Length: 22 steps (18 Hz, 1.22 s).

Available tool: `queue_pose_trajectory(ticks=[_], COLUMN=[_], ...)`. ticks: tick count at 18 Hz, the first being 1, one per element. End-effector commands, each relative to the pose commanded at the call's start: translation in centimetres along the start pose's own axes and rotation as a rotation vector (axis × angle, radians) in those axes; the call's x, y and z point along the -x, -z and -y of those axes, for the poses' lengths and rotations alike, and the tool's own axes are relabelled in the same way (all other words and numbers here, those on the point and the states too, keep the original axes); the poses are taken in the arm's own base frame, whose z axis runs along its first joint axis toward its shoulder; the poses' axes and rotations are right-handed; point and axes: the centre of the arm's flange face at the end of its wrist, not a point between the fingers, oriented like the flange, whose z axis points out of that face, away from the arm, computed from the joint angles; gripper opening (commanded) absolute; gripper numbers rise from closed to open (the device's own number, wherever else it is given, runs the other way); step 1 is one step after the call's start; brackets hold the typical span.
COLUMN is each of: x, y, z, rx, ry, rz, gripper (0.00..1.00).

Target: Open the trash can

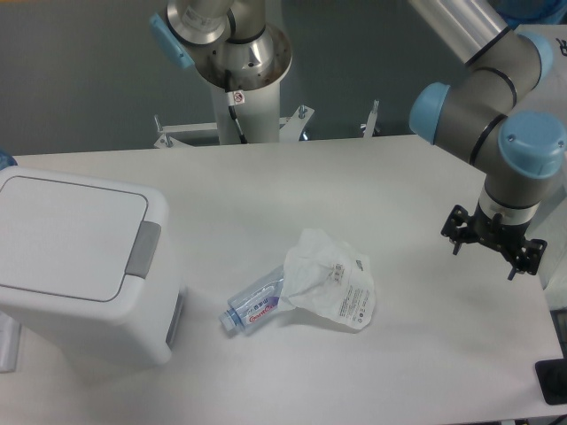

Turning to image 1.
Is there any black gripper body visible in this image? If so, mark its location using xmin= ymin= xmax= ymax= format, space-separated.
xmin=470 ymin=208 xmax=527 ymax=255

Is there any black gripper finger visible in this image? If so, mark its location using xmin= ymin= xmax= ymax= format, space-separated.
xmin=507 ymin=239 xmax=548 ymax=281
xmin=440 ymin=205 xmax=477 ymax=255

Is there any silver second robot arm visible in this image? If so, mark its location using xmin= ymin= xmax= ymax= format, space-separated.
xmin=149 ymin=0 xmax=292 ymax=92

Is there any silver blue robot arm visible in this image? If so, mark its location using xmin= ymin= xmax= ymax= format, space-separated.
xmin=409 ymin=1 xmax=566 ymax=274

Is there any white plastic trash can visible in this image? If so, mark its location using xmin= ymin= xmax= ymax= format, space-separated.
xmin=1 ymin=166 xmax=187 ymax=367

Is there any white trash can lid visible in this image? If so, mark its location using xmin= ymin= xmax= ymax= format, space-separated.
xmin=1 ymin=176 xmax=147 ymax=302

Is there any black device at edge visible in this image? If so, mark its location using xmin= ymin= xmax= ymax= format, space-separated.
xmin=535 ymin=359 xmax=566 ymax=406

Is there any crumpled white plastic bag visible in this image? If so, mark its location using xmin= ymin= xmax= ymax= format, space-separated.
xmin=278 ymin=228 xmax=377 ymax=331

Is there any clear plastic water bottle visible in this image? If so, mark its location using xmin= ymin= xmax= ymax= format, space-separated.
xmin=219 ymin=266 xmax=284 ymax=335

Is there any grey lid push button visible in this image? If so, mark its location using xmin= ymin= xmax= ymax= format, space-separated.
xmin=125 ymin=221 xmax=161 ymax=279

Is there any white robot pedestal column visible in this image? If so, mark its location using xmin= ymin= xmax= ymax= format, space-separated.
xmin=210 ymin=81 xmax=280 ymax=145

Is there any black cable on pedestal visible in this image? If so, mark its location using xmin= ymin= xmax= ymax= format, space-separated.
xmin=224 ymin=70 xmax=248 ymax=145

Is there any white pedestal base frame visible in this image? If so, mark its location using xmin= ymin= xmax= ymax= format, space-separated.
xmin=152 ymin=99 xmax=382 ymax=150

